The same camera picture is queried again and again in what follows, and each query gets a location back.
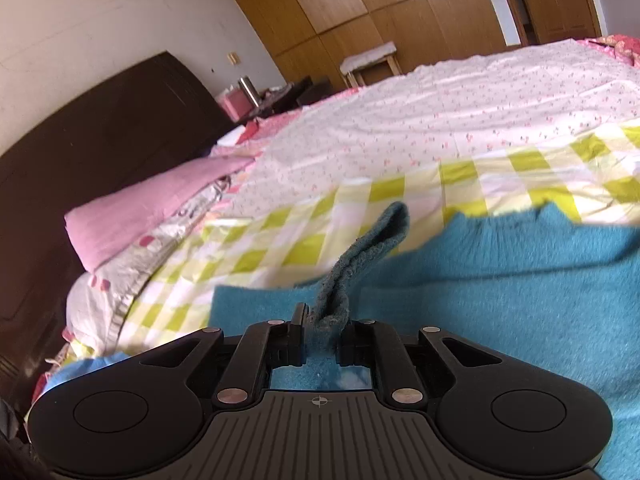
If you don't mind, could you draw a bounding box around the wooden stool with white cushion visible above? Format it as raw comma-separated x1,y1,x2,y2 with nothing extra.
340,42,403,88

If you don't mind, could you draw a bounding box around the white floral bed sheet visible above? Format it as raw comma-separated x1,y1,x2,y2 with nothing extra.
210,37,640,221

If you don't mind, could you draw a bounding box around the dark wooden nightstand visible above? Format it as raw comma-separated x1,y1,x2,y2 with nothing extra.
235,76,331,123

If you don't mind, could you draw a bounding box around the pink patterned blanket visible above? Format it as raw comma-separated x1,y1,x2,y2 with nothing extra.
575,34,640,68

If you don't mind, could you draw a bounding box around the pink pillow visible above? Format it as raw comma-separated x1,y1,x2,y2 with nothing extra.
64,155,253,273

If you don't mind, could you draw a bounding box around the wooden wardrobe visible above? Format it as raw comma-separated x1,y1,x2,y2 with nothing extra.
210,0,506,91

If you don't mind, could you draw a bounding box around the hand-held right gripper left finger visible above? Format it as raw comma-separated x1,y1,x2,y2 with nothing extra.
142,303,307,407

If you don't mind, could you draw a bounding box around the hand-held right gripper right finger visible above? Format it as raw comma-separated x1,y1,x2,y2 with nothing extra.
336,317,503,407

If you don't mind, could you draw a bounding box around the dark wooden headboard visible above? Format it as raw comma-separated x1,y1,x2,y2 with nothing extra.
0,51,236,411

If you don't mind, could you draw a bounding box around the pink box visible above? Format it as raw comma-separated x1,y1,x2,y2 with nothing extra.
217,89,251,122

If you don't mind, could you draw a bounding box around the metal cup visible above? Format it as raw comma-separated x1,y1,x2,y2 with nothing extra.
237,76,261,108

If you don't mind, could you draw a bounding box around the green checked bed sheet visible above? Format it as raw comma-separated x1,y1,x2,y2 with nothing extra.
117,120,640,351

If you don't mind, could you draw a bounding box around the blue fluffy towel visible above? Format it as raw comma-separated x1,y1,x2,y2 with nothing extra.
30,201,640,480

